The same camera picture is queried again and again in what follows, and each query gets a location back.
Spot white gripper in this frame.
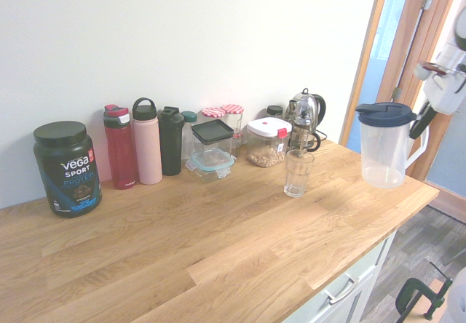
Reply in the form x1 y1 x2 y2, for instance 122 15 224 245
408 68 466 140

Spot clear pitcher with blue lid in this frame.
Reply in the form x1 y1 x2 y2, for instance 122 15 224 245
355 101 431 189

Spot red water bottle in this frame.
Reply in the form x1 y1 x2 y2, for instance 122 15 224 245
103 104 140 191

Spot wooden door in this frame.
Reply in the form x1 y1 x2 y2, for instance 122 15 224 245
378 0 466 226

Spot stainless steel electric kettle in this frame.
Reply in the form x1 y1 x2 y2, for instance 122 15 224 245
283 87 328 146

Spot glass french press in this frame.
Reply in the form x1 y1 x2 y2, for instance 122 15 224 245
288 95 322 157

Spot clear drinking glass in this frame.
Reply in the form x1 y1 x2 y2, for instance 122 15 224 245
283 148 316 199

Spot square container with white lid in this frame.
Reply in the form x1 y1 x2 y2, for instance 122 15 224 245
246 116 293 169

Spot green metal clamp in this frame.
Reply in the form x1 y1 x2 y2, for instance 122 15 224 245
395 260 454 322

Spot pale green cabinet drawer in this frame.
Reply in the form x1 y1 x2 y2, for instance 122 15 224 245
287 228 398 323

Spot jar with red gingham lid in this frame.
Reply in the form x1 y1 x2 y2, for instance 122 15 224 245
201 107 227 128
221 103 245 150

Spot square container with black lid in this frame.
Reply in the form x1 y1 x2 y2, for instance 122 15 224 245
191 119 235 157

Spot glass container with teal lid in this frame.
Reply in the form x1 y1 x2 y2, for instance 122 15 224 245
184 148 237 183

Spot clear bottle with green cap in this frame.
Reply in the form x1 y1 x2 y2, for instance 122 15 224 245
181 111 199 162

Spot black shaker bottle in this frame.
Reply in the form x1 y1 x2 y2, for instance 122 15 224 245
157 105 186 177

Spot pink bottle with black cap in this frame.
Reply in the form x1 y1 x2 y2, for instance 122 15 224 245
131 97 164 186

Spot black Vega protein tub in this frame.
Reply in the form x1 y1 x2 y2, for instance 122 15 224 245
33 120 103 219

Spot wooden door frame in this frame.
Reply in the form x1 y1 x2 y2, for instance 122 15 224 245
337 0 395 146

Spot silver drawer handle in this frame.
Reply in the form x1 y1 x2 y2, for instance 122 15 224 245
323 275 360 306

